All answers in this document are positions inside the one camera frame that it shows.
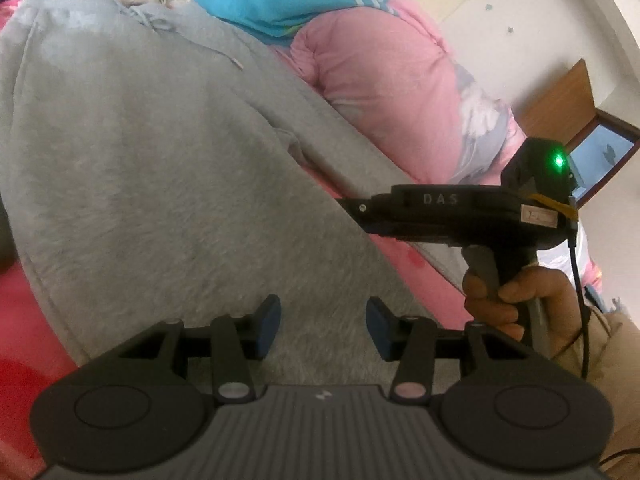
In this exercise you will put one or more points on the pink grey floral quilt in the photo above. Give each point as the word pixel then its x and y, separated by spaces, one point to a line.
pixel 380 85

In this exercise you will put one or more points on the person's right hand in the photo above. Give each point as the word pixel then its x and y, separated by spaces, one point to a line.
pixel 560 305

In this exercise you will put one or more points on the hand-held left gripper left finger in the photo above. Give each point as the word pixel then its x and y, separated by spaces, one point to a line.
pixel 267 325

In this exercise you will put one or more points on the blue striped blanket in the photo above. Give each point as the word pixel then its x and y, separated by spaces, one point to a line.
pixel 280 0

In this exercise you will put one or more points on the brown wooden door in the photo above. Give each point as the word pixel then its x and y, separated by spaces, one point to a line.
pixel 565 105

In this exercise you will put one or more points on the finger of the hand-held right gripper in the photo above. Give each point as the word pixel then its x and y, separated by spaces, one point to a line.
pixel 362 207

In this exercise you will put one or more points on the grey sweatpants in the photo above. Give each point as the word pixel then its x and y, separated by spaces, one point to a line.
pixel 150 160

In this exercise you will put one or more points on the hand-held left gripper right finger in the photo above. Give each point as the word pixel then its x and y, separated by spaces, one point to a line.
pixel 380 327

